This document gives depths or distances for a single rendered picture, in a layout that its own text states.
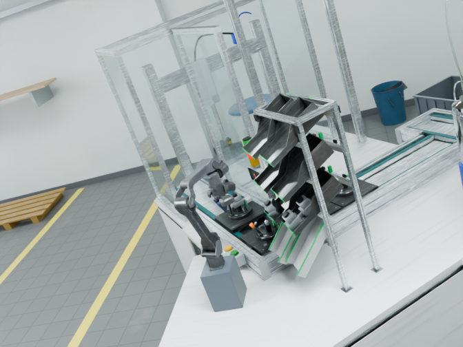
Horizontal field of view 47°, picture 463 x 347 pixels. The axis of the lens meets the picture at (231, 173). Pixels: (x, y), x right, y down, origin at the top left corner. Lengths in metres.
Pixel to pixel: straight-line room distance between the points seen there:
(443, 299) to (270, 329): 0.74
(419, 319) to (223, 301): 0.84
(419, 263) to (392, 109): 3.78
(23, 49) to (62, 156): 1.49
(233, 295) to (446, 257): 0.93
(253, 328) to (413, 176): 1.21
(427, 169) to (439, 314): 0.88
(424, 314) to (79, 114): 5.71
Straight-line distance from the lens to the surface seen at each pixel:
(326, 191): 2.18
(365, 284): 2.39
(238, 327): 2.39
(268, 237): 2.65
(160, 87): 3.43
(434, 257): 2.47
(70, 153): 7.61
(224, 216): 3.03
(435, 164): 3.07
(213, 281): 2.41
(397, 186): 2.91
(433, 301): 2.43
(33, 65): 7.38
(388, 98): 6.03
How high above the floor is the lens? 2.31
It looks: 22 degrees down
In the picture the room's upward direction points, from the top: 20 degrees counter-clockwise
